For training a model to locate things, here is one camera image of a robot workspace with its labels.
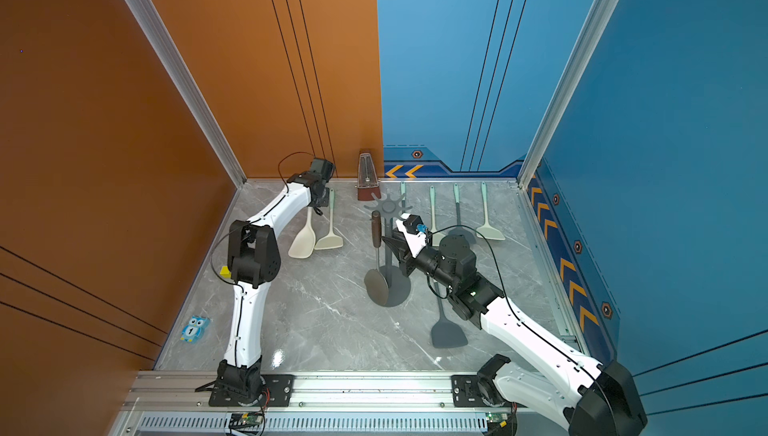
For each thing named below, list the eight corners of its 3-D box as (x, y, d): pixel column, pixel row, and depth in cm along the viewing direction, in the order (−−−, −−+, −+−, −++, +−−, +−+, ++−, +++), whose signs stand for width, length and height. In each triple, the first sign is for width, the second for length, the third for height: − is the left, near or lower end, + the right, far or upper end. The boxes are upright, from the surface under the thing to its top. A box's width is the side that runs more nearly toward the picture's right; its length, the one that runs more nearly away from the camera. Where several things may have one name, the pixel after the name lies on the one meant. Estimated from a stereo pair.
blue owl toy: (181, 340, 84) (176, 337, 82) (198, 315, 88) (194, 312, 86) (197, 345, 83) (193, 343, 81) (213, 320, 87) (210, 318, 85)
